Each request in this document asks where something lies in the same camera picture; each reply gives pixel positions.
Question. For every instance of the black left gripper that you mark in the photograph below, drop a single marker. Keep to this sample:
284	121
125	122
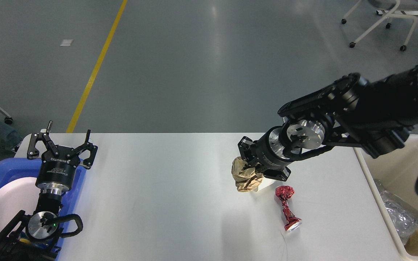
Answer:
57	170

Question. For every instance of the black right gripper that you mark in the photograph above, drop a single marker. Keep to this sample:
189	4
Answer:
266	155

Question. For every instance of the dark brown paper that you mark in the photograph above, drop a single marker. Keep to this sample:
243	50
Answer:
246	178

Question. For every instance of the crushed red can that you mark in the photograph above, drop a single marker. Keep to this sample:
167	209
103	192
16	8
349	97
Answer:
284	193

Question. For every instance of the pink plate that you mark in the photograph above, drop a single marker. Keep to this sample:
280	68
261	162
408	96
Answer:
20	194

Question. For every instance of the white paper cup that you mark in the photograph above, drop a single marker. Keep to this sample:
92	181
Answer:
264	183

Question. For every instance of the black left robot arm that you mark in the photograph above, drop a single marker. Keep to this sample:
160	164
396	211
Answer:
35	236

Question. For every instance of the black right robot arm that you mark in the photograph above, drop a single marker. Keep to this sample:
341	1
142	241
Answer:
352	112

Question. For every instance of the blue plastic tray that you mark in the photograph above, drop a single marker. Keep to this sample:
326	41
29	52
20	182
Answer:
15	168

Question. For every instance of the beige plastic bin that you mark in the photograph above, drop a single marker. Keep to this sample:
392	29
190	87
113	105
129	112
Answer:
398	171

